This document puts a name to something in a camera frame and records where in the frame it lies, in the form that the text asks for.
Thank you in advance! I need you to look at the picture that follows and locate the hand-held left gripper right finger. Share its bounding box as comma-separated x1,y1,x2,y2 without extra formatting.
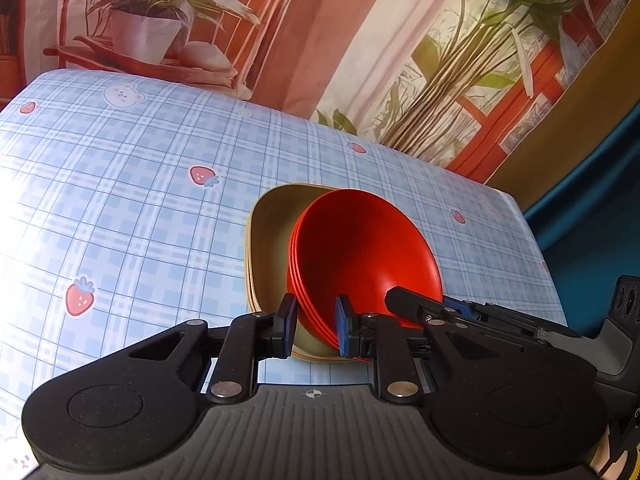
335,294,502,404

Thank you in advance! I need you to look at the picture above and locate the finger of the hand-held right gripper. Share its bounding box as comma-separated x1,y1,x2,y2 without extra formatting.
385,286,477,323
469,304,582,344

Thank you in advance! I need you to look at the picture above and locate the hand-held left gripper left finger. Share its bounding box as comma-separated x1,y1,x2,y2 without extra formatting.
127,294,299,404

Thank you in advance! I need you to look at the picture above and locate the red round bowl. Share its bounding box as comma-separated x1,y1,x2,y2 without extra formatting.
287,220,374,364
290,210,347,347
294,188,444,332

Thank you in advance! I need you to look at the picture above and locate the green square plate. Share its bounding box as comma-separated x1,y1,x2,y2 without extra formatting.
248,183,342,361

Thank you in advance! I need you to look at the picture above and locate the blue curtain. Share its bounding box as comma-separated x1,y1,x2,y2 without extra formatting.
520,95,640,338

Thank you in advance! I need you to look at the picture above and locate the blue checked tablecloth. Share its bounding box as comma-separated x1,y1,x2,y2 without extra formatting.
0,67,569,473

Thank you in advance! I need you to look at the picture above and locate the printed room backdrop cloth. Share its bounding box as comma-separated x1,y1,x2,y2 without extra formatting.
0,0,637,187

